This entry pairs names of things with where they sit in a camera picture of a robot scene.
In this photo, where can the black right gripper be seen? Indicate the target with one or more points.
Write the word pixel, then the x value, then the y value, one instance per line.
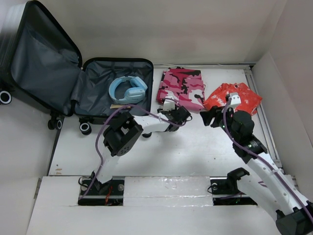
pixel 207 116

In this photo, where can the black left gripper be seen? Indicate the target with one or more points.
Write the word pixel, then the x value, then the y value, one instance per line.
pixel 169 112

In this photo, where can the pink camouflage garment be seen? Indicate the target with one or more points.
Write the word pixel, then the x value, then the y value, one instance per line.
pixel 184 85

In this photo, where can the orange white garment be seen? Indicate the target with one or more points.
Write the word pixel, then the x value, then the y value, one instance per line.
pixel 249 99

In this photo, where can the blue headphones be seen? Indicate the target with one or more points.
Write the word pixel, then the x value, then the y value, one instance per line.
pixel 132 95

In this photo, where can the small tan card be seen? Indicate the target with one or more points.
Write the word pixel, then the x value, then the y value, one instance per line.
pixel 115 106

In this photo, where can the black white space suitcase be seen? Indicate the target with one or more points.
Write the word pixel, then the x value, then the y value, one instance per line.
pixel 40 65

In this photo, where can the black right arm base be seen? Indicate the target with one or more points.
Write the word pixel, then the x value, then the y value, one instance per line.
pixel 225 192

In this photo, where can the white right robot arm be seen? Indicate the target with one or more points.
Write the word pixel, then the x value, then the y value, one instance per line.
pixel 291 211

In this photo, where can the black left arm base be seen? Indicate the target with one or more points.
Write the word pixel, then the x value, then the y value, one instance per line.
pixel 110 193

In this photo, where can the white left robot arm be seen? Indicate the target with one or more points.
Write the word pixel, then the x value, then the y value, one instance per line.
pixel 121 134

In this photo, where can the white foam base cover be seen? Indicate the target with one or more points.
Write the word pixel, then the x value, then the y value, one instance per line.
pixel 182 191

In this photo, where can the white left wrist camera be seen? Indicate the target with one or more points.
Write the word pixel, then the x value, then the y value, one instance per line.
pixel 169 104

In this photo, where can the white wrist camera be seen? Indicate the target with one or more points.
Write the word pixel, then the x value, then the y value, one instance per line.
pixel 233 100
pixel 169 104

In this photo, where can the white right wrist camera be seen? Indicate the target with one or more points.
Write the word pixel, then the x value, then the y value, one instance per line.
pixel 233 100

